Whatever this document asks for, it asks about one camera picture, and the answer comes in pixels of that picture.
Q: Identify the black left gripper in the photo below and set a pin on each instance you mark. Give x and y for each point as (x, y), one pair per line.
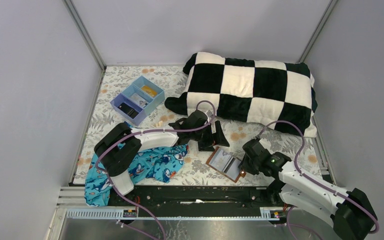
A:
(208, 135)

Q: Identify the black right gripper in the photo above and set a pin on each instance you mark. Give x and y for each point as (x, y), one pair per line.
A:
(249, 162)

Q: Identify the brown leather card holder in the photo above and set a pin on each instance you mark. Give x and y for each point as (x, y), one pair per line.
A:
(226, 164)

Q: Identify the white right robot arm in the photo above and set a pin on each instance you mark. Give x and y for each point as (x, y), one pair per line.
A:
(348, 212)

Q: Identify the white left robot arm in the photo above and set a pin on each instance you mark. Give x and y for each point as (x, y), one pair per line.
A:
(116, 151)

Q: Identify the gold card in box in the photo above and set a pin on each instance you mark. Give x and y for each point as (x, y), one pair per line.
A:
(149, 91)

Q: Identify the silver card in box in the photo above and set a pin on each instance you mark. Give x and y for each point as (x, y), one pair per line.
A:
(139, 100)

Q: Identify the black card in box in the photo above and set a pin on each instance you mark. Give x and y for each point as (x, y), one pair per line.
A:
(128, 110)

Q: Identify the floral patterned table cloth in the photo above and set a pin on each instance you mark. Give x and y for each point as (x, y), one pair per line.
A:
(194, 172)

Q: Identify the blue shark print shorts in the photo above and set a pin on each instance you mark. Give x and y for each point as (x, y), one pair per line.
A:
(160, 164)

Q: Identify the black white checkered pillow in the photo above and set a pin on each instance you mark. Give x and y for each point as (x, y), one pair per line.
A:
(278, 94)

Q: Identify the blue three-compartment organizer box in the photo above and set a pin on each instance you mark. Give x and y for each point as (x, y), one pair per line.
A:
(135, 87)

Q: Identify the perforated metal cable tray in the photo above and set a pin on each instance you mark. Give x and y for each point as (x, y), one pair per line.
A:
(195, 213)

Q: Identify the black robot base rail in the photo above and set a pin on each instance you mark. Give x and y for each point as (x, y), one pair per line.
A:
(156, 197)

